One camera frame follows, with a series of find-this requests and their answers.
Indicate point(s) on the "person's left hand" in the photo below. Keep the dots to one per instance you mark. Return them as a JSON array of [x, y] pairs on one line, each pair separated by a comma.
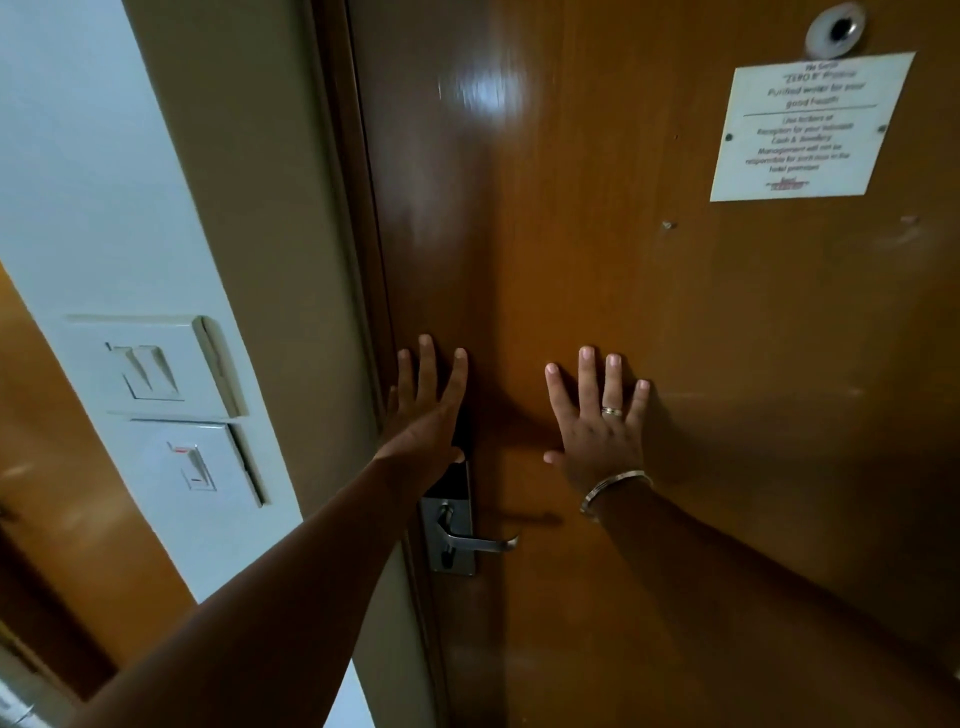
[[420, 439]]

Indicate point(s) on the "person's right forearm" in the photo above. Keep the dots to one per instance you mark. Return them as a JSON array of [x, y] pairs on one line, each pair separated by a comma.
[[750, 600]]

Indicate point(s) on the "person's left forearm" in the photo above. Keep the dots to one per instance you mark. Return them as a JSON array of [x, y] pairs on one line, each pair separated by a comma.
[[285, 592]]

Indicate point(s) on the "person's left little finger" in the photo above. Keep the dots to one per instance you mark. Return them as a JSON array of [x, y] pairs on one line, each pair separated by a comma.
[[391, 403]]

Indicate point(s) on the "silver door peephole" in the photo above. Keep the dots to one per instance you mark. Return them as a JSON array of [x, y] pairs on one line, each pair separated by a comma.
[[834, 30]]

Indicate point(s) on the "white printed notice sign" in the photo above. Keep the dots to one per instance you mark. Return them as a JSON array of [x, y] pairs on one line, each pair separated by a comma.
[[810, 150]]

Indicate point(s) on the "brown wooden door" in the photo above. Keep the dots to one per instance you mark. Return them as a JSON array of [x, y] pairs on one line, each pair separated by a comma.
[[675, 300]]

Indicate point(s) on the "beige door frame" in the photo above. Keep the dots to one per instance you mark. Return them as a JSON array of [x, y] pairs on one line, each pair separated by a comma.
[[285, 262]]

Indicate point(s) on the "black and silver lock plate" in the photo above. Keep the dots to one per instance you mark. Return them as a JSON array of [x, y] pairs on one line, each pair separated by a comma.
[[459, 562]]

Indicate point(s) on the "person's left middle finger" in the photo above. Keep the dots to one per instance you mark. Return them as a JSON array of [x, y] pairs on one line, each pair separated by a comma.
[[427, 369]]

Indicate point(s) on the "white single wall switch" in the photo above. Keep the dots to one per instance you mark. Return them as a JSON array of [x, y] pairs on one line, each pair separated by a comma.
[[195, 465]]

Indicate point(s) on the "person's right little finger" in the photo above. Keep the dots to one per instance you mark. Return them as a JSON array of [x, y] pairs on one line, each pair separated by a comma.
[[637, 405]]

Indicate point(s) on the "person's right middle finger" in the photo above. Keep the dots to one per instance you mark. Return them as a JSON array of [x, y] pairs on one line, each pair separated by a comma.
[[589, 381]]

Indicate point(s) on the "brown wooden panel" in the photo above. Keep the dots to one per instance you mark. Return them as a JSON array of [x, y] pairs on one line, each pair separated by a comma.
[[67, 510]]

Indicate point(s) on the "white double wall switch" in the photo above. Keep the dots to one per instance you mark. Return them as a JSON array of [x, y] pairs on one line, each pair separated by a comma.
[[150, 367]]

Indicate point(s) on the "person's right thumb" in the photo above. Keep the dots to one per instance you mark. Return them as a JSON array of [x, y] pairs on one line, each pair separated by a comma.
[[553, 457]]

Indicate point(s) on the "person's right hand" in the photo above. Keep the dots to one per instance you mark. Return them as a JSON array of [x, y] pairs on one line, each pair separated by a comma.
[[596, 450]]

